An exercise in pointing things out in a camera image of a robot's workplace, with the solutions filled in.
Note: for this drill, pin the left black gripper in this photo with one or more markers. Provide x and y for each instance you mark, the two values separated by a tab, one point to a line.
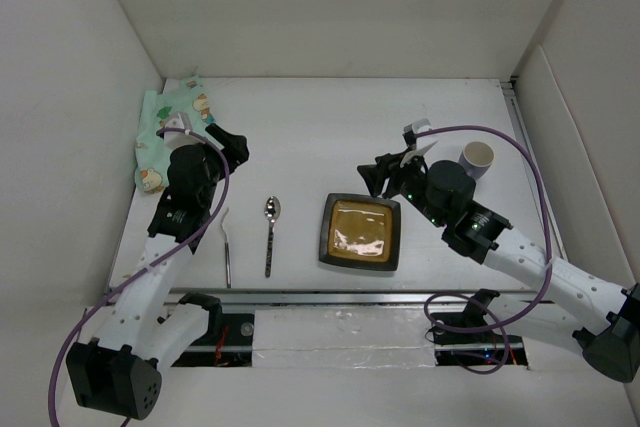
233	146

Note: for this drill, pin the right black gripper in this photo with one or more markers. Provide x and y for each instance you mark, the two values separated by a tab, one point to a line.
388	165

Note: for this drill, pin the black square plate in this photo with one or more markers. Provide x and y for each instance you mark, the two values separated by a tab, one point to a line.
360	232

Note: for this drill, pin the patterned handle metal spoon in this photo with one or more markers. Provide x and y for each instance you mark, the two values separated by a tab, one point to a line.
272	211

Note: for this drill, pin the green cartoon cloth placemat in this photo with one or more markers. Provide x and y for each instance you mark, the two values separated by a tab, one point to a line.
189	99

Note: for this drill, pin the silver metal fork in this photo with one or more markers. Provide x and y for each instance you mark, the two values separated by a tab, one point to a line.
227	260

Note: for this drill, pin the purple white cup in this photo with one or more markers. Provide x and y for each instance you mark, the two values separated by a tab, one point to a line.
476	158

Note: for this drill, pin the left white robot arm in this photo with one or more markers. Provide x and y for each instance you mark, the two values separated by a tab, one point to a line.
121	369

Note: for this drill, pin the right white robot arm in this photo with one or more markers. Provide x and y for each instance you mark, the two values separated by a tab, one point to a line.
603	317

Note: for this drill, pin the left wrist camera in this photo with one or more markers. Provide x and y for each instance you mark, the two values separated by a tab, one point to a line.
178	123

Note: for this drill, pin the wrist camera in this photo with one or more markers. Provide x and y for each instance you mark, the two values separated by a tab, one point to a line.
417	144
178	123

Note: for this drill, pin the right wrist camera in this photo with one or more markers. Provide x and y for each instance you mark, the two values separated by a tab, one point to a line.
417	144

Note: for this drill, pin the aluminium rail frame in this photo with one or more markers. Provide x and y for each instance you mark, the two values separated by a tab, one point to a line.
307	137

